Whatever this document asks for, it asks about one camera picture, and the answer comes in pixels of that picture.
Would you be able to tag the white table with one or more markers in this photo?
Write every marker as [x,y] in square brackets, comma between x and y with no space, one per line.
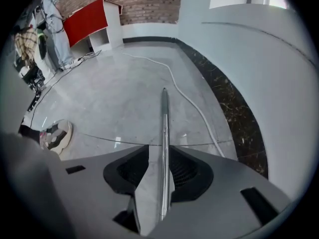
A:
[112,26]

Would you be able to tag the red cabinet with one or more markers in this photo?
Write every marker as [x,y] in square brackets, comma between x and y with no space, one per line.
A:
[84,24]

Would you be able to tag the person's black trousers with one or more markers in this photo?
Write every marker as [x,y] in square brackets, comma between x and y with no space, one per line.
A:
[28,133]

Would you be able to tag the person's shoe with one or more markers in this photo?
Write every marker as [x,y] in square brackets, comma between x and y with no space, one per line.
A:
[59,136]

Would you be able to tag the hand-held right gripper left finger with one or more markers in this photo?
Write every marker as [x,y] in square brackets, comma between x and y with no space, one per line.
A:
[119,175]

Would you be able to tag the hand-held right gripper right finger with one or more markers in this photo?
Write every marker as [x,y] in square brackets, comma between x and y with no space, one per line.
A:
[194,180]

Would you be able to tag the plaid cloth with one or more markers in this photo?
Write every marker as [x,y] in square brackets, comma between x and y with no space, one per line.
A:
[26,43]

